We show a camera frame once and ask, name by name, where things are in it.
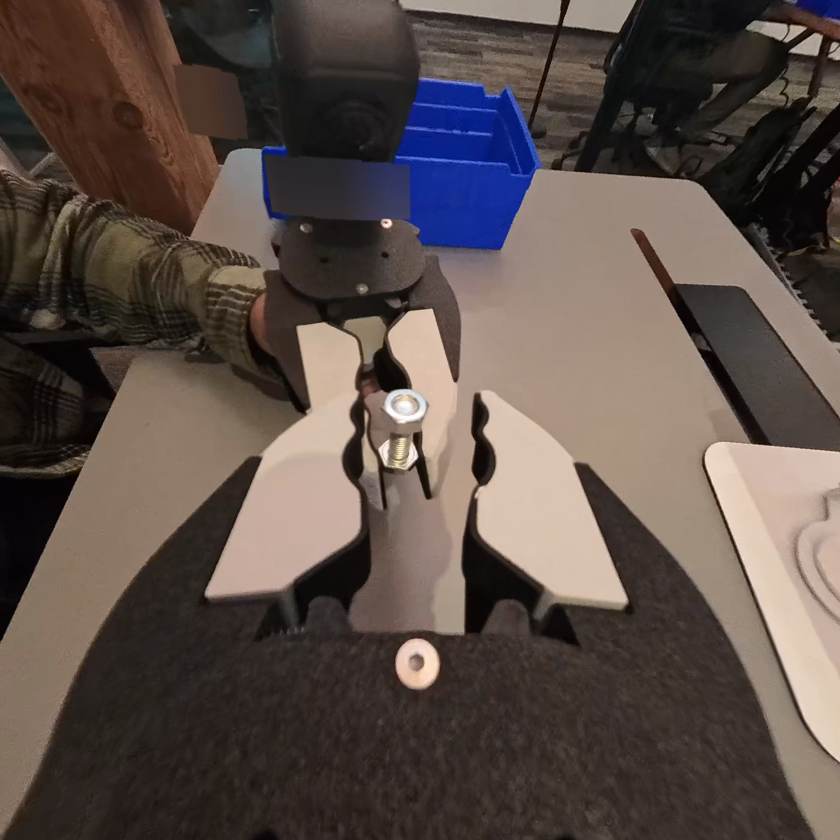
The black microphone stand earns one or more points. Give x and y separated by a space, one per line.
548 65

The person's left hand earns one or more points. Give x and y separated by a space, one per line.
264 325

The black office chair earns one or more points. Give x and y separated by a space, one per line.
623 79

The white tablet stand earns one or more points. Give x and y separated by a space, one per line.
774 558

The person's black trousers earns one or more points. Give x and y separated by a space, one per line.
33 544

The wooden desk with black legs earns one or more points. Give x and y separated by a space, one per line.
814 26

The dark backpack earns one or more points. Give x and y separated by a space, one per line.
761 157

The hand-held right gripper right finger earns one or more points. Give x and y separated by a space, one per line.
544 525

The blue plastic parts bin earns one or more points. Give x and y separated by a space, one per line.
472 197

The wooden pillar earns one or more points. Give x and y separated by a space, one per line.
98 85

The black rectangular table panel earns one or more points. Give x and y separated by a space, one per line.
754 354

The silver hex nut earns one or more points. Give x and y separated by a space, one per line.
394 417

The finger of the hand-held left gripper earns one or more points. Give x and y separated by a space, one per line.
328 367
426 367

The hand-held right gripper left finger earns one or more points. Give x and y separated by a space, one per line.
295 518

